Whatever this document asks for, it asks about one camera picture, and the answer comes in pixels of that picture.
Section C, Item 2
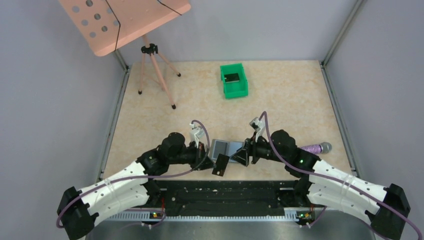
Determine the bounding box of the green plastic bin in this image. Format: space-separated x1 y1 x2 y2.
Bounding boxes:
220 63 249 99

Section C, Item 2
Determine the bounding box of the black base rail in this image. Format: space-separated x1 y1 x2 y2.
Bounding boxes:
136 180 320 218

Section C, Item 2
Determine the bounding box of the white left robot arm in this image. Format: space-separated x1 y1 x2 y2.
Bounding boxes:
56 132 214 240

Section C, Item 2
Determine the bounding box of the grey card holder wallet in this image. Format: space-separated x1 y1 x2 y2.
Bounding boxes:
209 139 244 164

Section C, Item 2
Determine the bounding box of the pink music stand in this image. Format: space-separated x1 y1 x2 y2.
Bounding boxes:
60 0 192 109

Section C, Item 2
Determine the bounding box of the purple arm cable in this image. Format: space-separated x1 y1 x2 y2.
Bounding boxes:
55 119 212 229
258 110 424 240

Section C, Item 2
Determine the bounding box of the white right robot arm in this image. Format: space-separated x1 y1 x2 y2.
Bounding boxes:
231 130 411 240

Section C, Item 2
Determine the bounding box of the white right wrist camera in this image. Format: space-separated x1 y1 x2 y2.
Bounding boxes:
249 117 266 137

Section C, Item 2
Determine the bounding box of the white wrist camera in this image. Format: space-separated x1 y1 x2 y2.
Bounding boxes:
249 117 266 137
189 123 205 148

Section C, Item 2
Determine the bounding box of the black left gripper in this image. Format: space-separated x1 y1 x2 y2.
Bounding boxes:
168 140 216 171

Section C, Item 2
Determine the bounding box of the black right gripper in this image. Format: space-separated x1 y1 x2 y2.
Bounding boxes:
230 130 288 166

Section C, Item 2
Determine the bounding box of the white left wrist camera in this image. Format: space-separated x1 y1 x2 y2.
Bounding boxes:
189 123 205 148

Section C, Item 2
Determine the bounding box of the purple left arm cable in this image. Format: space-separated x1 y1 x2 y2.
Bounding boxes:
55 119 212 229

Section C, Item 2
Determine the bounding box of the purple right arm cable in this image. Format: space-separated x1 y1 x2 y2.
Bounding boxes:
258 110 424 240

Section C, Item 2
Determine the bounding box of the black credit card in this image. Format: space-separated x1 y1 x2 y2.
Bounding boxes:
212 154 230 177

